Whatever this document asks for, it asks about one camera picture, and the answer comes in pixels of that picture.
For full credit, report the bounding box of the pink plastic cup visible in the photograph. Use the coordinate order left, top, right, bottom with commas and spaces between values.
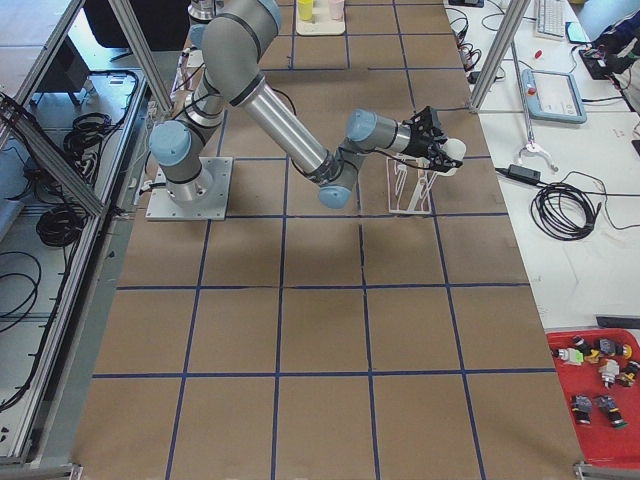
328, 0, 345, 21

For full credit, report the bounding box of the aluminium frame post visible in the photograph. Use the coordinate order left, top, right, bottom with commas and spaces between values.
468, 0, 530, 113

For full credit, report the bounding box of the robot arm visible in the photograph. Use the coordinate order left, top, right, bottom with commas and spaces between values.
150, 1, 466, 209

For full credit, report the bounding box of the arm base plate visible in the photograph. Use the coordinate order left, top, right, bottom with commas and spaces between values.
146, 157, 234, 221

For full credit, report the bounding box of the white keyboard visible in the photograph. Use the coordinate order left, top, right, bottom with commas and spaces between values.
534, 0, 565, 41

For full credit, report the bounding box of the black power adapter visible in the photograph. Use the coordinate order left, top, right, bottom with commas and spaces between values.
495, 164, 541, 185

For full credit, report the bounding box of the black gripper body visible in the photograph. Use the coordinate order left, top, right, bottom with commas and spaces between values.
402, 106, 450, 170

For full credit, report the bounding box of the teach pendant tablet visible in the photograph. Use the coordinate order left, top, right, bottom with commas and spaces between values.
520, 69, 587, 124

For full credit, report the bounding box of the red parts tray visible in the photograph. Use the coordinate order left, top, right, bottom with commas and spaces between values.
547, 328, 639, 469

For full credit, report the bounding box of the cream plastic tray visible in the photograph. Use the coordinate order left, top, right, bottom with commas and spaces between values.
295, 1, 346, 36

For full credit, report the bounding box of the white wire cup rack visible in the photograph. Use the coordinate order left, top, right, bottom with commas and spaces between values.
386, 155, 438, 216

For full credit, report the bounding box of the white plastic cup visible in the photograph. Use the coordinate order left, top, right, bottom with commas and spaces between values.
442, 138, 467, 176

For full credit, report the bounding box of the reacher grabber tool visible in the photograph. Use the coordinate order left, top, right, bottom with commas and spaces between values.
510, 40, 558, 173

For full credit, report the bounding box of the yellow plastic cup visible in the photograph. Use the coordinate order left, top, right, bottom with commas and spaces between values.
296, 0, 314, 22

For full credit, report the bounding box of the coiled black cable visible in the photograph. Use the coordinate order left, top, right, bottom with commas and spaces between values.
529, 171, 607, 243

